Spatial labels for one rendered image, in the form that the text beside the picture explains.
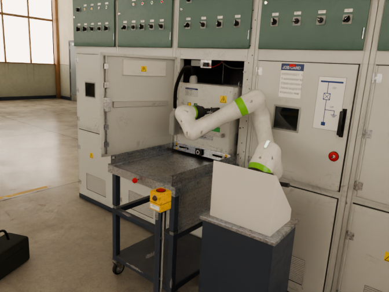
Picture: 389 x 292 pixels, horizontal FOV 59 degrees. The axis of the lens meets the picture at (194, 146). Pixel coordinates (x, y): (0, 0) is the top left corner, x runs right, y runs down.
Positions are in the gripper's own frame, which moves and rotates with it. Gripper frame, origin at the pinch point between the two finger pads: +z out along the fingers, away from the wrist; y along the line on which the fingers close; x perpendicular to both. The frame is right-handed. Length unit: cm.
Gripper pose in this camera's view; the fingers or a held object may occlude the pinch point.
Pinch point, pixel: (216, 109)
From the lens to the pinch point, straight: 240.8
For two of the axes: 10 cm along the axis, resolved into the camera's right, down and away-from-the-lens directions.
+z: 6.3, -1.5, 7.6
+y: 7.7, 1.9, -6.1
